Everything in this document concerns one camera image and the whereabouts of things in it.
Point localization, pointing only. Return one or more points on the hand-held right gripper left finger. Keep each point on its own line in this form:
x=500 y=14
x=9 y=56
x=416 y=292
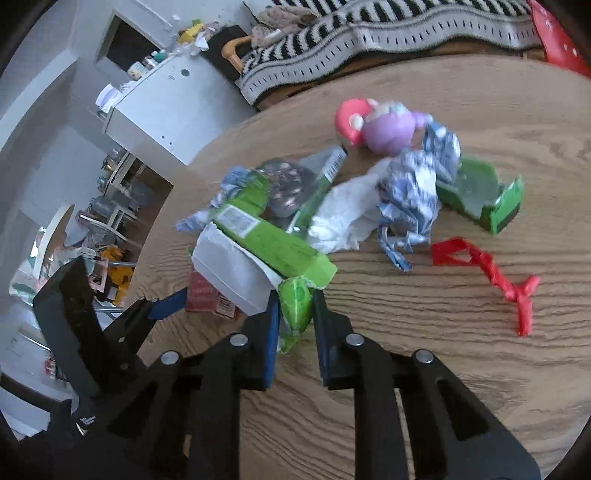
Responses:
x=271 y=344

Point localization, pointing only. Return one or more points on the white paper carton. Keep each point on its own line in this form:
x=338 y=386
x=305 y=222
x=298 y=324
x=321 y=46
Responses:
x=226 y=267

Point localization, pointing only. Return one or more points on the wooden sofa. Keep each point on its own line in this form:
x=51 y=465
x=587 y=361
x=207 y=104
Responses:
x=235 y=50

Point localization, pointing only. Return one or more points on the yellow toy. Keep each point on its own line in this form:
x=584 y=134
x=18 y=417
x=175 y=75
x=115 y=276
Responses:
x=117 y=272

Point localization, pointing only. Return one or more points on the small jar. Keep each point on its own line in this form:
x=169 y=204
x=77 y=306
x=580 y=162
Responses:
x=136 y=70

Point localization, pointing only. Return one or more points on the red plastic strip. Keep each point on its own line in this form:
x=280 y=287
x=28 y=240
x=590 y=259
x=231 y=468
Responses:
x=494 y=272

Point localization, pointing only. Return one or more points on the green and silver packet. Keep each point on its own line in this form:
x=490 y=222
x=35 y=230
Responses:
x=323 y=177

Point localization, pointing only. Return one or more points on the green plastic holder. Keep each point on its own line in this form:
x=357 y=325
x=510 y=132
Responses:
x=475 y=184

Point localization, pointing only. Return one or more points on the dark round snack packet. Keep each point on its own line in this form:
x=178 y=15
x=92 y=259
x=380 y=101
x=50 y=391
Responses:
x=286 y=184

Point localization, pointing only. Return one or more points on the small blue white wrapper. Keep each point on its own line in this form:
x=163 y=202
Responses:
x=231 y=182

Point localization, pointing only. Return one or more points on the long green carton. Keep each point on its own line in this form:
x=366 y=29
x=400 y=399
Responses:
x=272 y=240

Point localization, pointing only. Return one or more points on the beige clothing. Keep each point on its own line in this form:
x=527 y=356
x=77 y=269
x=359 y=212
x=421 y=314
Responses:
x=281 y=23

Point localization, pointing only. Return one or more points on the striped black white sofa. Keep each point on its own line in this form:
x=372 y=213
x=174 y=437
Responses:
x=369 y=32

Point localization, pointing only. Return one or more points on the white shelf rack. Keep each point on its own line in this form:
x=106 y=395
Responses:
x=115 y=184

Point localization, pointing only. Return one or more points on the crumpled white tissue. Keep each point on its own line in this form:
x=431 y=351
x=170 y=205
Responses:
x=341 y=212

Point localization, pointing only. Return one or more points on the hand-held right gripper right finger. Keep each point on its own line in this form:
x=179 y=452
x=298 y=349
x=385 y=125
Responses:
x=324 y=353

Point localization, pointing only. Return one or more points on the white cabinet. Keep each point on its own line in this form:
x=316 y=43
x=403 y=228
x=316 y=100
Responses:
x=175 y=106

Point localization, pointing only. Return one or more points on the crumpled blue white wrapper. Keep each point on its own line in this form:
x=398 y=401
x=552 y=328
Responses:
x=411 y=194

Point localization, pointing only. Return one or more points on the green wrapper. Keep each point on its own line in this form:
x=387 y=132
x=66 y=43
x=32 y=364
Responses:
x=295 y=300

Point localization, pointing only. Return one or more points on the red child chair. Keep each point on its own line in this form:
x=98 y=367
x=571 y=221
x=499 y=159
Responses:
x=554 y=37

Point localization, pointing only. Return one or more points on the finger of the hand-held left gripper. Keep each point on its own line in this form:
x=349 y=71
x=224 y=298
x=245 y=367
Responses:
x=168 y=304
x=69 y=314

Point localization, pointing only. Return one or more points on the pink and purple toy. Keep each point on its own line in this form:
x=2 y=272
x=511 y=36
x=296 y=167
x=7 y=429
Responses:
x=388 y=129

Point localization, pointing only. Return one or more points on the yellow item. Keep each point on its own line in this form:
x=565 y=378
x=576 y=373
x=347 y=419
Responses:
x=189 y=32

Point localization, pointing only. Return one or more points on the stack of white papers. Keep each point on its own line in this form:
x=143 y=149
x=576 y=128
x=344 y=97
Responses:
x=108 y=97

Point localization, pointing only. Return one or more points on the small red packet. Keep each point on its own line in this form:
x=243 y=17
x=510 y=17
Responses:
x=203 y=295

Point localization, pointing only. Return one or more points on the black panel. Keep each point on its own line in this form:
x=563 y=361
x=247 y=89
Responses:
x=221 y=46

